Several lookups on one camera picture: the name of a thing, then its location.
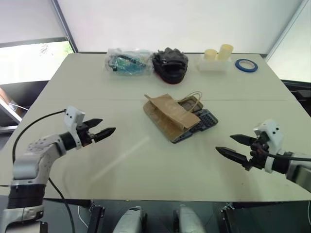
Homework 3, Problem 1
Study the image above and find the black calculator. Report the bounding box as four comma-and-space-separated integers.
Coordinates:
170, 97, 219, 144

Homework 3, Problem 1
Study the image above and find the thin white cable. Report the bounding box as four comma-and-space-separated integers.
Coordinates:
77, 205, 88, 229

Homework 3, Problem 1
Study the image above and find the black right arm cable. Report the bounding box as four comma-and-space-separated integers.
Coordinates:
260, 150, 311, 163

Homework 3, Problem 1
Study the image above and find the black table bracket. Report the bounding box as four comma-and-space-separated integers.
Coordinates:
219, 203, 246, 233
86, 205, 106, 233

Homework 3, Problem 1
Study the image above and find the brown paper bag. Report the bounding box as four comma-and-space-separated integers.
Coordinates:
143, 91, 204, 143

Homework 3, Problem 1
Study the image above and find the short cream cylinder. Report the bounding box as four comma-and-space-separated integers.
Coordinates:
204, 49, 218, 62

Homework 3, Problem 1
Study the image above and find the grey window frame post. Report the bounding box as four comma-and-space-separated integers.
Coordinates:
51, 0, 79, 54

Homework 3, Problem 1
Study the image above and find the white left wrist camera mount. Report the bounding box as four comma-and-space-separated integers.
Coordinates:
64, 105, 86, 150

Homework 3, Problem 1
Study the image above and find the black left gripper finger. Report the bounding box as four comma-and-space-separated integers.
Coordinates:
84, 118, 104, 129
93, 126, 117, 143

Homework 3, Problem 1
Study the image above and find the grey metal frame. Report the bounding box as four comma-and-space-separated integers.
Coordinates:
0, 93, 23, 134

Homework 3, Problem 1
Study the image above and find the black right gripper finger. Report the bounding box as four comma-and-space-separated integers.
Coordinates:
229, 134, 257, 147
215, 146, 251, 168

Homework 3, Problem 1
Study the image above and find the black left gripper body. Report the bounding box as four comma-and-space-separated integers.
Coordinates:
76, 122, 97, 147

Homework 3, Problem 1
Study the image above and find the blue tape roll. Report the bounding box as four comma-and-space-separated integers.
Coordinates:
234, 58, 259, 73

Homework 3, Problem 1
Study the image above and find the tall cream cylinder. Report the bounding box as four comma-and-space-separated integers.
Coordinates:
215, 43, 235, 62

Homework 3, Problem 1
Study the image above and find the dark furniture beside table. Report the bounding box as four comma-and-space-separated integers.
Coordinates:
279, 79, 311, 108

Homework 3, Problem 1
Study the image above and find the white partition frame post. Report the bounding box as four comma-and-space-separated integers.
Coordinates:
264, 0, 311, 63

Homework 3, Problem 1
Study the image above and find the black fabric bundle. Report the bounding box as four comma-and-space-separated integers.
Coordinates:
151, 47, 190, 85

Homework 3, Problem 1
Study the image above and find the silver rounded robot leg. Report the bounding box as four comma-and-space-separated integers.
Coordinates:
112, 206, 148, 233
173, 204, 205, 233

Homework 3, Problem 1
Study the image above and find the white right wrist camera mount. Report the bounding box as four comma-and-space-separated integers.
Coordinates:
253, 119, 284, 173

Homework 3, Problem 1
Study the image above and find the clear plastic bag of parts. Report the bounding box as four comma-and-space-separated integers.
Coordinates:
104, 48, 155, 77

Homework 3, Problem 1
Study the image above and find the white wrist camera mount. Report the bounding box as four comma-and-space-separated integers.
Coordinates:
64, 105, 86, 150
253, 119, 284, 173

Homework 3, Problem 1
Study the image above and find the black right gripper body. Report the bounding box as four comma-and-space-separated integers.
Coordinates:
242, 137, 271, 172

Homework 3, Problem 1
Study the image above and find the white plastic tray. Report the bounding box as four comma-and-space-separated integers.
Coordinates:
196, 54, 232, 74

